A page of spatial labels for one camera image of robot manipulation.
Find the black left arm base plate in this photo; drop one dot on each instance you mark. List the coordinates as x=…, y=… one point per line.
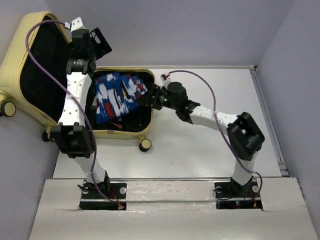
x=113, y=200

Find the white front cover board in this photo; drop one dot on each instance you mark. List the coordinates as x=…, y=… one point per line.
x=173, y=210

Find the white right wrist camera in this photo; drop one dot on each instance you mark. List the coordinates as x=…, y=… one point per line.
x=166, y=80

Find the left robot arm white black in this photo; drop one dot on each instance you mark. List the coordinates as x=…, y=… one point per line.
x=73, y=133

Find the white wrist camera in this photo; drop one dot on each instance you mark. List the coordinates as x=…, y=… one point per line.
x=166, y=80
x=76, y=24

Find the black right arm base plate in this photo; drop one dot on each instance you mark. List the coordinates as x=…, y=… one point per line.
x=226, y=199

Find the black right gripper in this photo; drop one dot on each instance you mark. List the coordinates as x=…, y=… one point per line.
x=155, y=90

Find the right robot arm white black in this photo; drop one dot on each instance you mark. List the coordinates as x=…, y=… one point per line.
x=241, y=132

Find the yellow hard-shell suitcase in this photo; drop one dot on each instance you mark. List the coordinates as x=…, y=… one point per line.
x=49, y=71

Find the blue white red patterned cloth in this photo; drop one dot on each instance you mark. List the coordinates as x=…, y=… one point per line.
x=117, y=94

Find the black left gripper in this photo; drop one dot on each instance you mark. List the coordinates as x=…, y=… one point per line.
x=105, y=48

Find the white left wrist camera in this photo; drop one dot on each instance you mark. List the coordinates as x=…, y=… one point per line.
x=76, y=24

